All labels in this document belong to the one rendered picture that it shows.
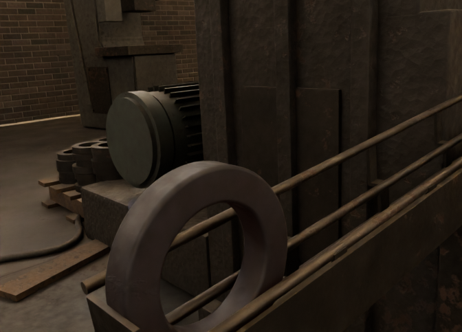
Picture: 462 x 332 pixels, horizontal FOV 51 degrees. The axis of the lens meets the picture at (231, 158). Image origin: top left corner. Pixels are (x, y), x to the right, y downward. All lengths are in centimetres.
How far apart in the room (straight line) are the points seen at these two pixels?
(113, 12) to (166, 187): 461
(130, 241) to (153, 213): 3
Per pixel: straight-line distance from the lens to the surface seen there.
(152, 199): 38
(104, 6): 491
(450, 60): 94
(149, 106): 179
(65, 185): 274
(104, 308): 40
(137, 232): 37
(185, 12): 806
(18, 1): 682
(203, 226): 49
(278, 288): 47
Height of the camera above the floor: 83
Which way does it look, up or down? 13 degrees down
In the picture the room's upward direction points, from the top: 3 degrees counter-clockwise
